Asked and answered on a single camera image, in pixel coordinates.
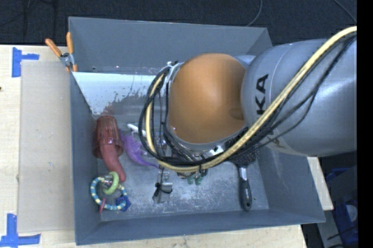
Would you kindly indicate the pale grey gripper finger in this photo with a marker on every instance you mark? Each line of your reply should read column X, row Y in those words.
column 158, row 194
column 168, row 187

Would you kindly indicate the grey metal bin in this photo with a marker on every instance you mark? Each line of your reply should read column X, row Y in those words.
column 204, row 200

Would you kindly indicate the purple feather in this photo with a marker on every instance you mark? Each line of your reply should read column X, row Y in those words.
column 132, row 147

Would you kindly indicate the red toy sausage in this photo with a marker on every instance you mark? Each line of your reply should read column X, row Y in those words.
column 113, row 160

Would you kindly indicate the white plastic piece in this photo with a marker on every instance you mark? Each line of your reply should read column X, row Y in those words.
column 135, row 127

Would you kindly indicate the red-brown clear plastic cup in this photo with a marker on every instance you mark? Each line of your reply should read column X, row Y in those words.
column 105, row 131

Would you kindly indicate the pale wood flat board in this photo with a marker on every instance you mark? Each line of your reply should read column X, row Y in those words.
column 43, row 139

